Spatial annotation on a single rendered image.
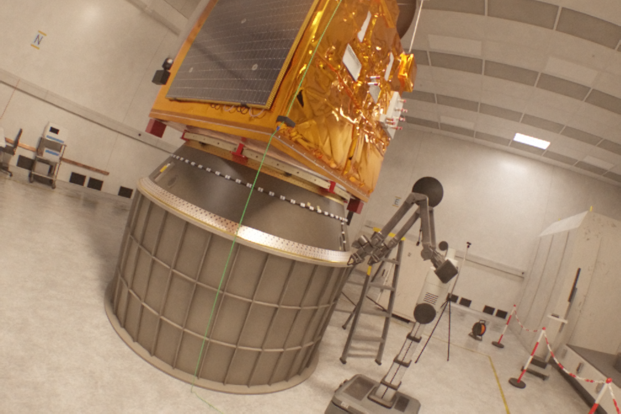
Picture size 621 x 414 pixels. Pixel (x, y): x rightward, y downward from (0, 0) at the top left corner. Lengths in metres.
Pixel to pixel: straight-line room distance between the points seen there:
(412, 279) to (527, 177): 5.99
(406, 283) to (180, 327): 4.29
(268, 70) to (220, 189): 0.84
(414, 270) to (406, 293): 0.47
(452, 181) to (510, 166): 2.10
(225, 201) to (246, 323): 0.84
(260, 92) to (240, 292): 1.26
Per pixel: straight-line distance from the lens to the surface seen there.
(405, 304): 5.56
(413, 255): 5.47
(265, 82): 1.80
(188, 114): 2.36
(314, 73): 1.88
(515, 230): 9.73
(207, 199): 1.92
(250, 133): 1.75
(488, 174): 9.87
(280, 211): 1.93
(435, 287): 2.01
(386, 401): 2.36
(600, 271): 7.07
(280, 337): 2.19
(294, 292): 2.03
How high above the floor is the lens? 1.50
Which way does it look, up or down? 5 degrees up
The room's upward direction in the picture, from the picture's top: 20 degrees clockwise
